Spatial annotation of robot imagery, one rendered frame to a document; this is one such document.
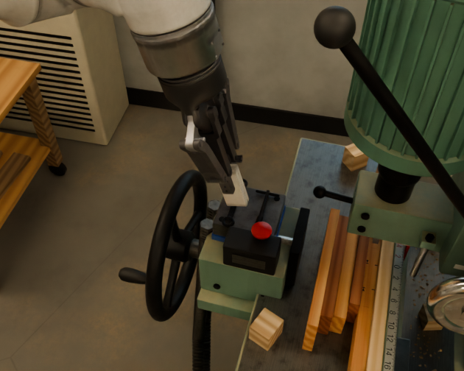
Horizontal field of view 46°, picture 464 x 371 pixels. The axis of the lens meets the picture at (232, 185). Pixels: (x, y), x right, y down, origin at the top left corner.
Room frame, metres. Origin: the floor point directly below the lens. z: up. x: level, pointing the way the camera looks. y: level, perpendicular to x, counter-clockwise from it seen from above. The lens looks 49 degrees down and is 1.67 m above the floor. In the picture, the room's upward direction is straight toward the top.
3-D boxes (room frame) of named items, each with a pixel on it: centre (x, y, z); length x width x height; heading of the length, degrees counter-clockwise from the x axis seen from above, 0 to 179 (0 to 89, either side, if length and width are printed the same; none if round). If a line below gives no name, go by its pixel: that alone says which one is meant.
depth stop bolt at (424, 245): (0.45, -0.27, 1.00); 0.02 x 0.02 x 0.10; 74
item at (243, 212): (0.51, -0.03, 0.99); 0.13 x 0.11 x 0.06; 164
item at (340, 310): (0.47, -0.18, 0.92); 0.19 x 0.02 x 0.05; 164
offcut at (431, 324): (0.44, -0.34, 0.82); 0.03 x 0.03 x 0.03; 2
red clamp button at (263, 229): (0.48, -0.04, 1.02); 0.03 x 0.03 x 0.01
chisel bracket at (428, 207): (0.50, -0.25, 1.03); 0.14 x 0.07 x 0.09; 74
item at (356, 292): (0.48, -0.20, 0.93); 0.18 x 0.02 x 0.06; 164
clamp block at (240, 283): (0.52, -0.03, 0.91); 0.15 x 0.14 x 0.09; 164
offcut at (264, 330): (0.37, -0.05, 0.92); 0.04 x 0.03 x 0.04; 143
